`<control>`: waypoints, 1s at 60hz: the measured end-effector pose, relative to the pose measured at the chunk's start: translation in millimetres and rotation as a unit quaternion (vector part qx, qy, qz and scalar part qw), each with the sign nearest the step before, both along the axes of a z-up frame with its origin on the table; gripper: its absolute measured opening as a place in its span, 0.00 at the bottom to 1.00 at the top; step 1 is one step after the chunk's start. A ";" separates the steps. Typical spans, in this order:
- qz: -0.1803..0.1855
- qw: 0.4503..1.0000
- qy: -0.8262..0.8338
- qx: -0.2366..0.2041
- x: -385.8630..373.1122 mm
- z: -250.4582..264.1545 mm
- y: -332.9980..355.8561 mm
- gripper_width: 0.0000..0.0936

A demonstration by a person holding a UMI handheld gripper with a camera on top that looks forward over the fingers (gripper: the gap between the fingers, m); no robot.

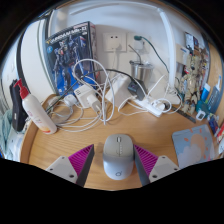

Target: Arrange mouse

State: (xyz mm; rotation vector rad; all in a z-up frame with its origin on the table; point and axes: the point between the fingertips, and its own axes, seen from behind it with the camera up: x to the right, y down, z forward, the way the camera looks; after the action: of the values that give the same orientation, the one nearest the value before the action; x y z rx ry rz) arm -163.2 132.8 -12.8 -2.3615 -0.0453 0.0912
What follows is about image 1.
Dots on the white red-pump lotion bottle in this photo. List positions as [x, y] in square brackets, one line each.
[36, 113]

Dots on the blue robot model kit box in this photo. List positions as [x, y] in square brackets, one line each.
[66, 50]

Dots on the small white square timer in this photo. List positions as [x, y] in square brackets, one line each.
[200, 116]

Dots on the brown tree figure toy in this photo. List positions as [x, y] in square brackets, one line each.
[191, 80]

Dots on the white wall socket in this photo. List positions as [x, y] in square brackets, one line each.
[114, 41]
[141, 45]

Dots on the small blue white-capped bottle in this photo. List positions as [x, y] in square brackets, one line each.
[205, 91]

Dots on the black power adapter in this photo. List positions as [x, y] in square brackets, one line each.
[137, 88]

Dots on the steel cup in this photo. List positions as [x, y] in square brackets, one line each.
[141, 70]

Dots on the pastel printed mouse pad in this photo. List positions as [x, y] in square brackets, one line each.
[193, 146]

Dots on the clear blue spray bottle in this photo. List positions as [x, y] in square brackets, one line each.
[215, 96]

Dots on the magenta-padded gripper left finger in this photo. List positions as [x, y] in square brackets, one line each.
[61, 166]

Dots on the black ruler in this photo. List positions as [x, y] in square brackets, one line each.
[185, 115]

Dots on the teal cloth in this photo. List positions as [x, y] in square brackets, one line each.
[5, 130]

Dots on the blue packet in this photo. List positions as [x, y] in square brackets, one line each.
[214, 125]

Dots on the grey computer mouse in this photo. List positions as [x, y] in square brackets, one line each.
[118, 160]

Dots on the black pouch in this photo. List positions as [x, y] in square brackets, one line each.
[17, 110]

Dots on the white power strip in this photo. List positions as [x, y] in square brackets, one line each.
[150, 106]

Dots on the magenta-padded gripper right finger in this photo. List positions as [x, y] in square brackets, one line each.
[163, 165]

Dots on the large white power adapter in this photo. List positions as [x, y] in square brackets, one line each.
[120, 88]

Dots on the white wall box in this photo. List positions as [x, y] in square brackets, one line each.
[182, 55]

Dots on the colourful figure box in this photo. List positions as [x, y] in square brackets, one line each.
[195, 45]

